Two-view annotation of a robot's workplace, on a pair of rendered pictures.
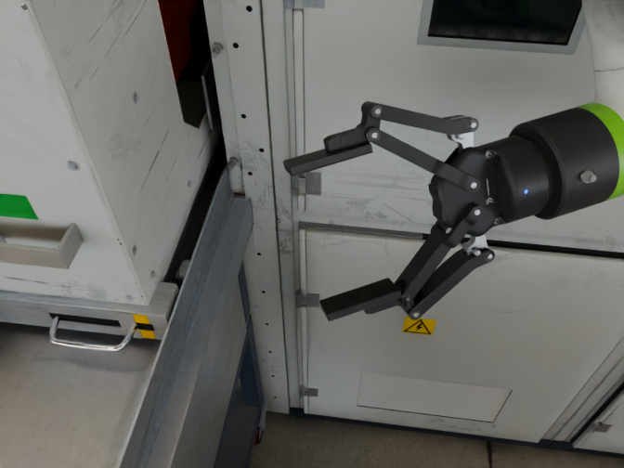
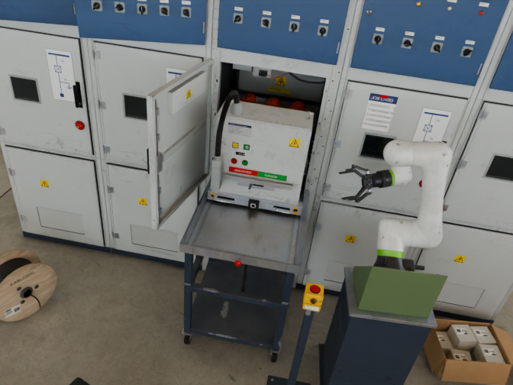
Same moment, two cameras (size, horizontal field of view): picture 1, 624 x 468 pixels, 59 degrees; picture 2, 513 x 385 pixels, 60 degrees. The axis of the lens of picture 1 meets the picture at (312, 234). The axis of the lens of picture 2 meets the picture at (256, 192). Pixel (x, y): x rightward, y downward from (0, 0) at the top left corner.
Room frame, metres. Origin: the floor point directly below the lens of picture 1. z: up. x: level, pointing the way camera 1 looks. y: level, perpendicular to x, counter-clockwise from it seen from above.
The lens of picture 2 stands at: (-1.62, 0.52, 2.35)
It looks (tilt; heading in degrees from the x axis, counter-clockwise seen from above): 34 degrees down; 358
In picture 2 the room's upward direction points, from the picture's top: 7 degrees clockwise
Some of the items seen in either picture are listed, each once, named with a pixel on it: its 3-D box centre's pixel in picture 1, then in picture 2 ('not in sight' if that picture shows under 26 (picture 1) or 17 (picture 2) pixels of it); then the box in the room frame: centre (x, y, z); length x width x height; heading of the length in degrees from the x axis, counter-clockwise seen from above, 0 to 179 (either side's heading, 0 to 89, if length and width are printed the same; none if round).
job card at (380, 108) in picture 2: not in sight; (379, 113); (0.59, -0.17, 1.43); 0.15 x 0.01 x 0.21; 82
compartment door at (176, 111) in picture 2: not in sight; (181, 141); (0.46, 0.87, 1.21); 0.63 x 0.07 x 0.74; 161
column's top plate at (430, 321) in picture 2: not in sight; (388, 296); (-0.06, -0.27, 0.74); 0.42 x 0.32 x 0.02; 86
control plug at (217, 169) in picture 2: not in sight; (217, 173); (0.37, 0.66, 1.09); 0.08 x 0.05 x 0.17; 173
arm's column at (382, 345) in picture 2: not in sight; (369, 342); (-0.06, -0.27, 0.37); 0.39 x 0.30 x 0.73; 86
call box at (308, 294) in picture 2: not in sight; (313, 296); (-0.22, 0.15, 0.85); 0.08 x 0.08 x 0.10; 82
